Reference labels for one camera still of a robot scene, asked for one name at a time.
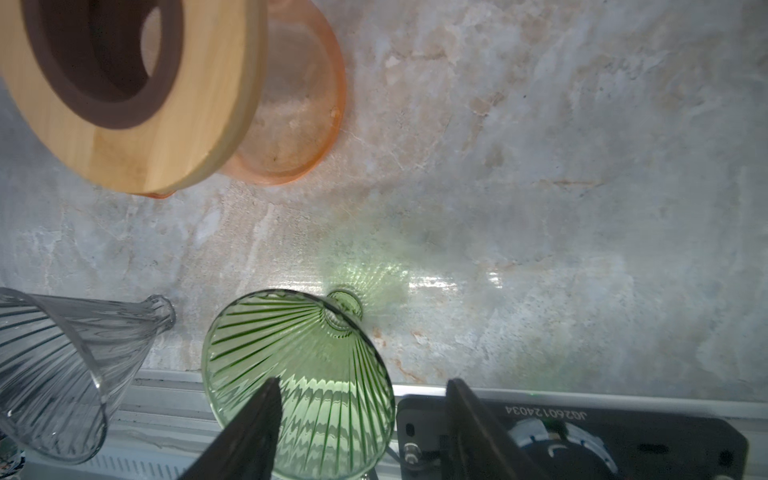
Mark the aluminium frame rail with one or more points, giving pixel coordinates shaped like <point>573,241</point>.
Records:
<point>165,422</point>

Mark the clear grey glass dripper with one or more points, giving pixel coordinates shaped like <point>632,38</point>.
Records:
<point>66,364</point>

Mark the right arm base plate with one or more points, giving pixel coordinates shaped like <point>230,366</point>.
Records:
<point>581,442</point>

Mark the orange glass carafe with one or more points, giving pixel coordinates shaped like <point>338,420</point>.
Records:
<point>270,72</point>

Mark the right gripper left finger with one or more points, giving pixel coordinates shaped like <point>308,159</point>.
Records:
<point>246,448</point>

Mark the green glass dripper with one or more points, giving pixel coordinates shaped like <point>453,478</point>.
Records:
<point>338,403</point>

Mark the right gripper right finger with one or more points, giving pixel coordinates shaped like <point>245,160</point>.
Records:
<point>478,445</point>

